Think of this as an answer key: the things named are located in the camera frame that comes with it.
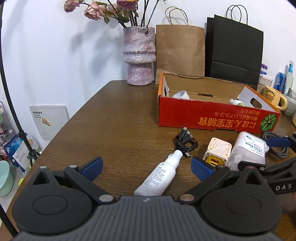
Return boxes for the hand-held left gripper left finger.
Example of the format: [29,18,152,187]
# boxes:
[32,157,117,205]

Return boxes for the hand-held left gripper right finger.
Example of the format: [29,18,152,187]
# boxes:
[178,156,266,205]

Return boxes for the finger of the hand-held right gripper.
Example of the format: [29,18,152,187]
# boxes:
[268,132,296,151]
[238,158,296,179]

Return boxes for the grey braided cable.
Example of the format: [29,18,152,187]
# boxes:
[262,131,289,159]

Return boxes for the white and yellow charger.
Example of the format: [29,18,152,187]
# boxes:
[203,137,232,168]

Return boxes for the white wipes packet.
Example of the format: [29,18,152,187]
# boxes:
[225,132,270,171]

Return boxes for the black usb cable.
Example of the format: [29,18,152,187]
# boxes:
[173,127,199,158]

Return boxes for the white spray bottle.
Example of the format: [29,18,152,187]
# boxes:
[134,150,183,196]

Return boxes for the red cardboard box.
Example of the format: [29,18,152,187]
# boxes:
[158,73,281,134]

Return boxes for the white cup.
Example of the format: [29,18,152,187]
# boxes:
[171,90,190,99]

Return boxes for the clear plastic cup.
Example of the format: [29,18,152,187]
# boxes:
[282,94,296,116]

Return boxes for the yellow bear mug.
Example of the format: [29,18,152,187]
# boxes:
[262,86,288,111]

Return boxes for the blue drink can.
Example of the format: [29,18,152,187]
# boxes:
[273,72,287,92]

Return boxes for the clear glass bottle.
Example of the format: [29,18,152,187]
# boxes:
[284,61,294,95]

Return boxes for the clear purple-lidded food container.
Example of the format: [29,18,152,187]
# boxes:
[257,63,273,93]

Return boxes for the white flat box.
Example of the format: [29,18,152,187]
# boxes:
[29,105,70,141]

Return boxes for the white and orange bag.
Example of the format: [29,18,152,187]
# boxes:
[25,134,42,154]

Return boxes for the black light stand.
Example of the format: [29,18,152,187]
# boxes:
[0,65,43,173]

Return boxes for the blue and white bag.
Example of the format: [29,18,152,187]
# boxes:
[3,133,30,173]

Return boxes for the green plastic bucket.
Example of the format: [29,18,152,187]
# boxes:
[0,161,14,197]

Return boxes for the black paper bag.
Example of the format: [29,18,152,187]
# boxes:
[205,5,264,91]

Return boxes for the brown paper bag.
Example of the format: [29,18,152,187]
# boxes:
[155,6,206,84]

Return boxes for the pink marbled vase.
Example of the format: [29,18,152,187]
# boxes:
[122,26,156,86]

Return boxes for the dried pink roses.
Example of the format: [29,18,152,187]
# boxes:
[64,0,168,28]

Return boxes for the white wire rack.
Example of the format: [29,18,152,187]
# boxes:
[0,101,14,139]

